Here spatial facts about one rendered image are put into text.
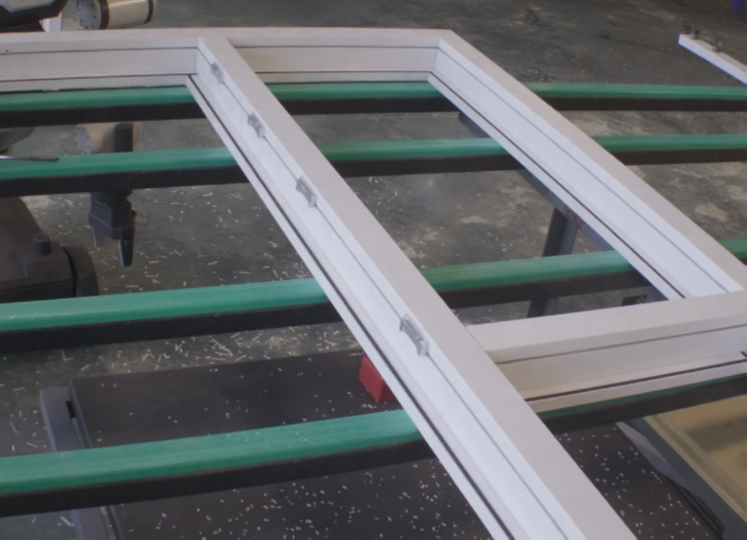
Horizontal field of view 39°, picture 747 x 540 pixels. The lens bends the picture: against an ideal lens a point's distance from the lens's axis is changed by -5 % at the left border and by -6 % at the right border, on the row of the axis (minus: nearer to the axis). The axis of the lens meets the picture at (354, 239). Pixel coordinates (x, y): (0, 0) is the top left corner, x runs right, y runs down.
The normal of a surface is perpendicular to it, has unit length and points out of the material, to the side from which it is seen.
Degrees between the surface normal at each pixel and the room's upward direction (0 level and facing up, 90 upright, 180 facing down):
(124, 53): 90
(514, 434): 0
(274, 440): 0
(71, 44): 90
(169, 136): 0
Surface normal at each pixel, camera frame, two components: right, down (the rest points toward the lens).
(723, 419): 0.15, -0.87
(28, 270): 0.47, -0.28
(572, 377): 0.38, 0.49
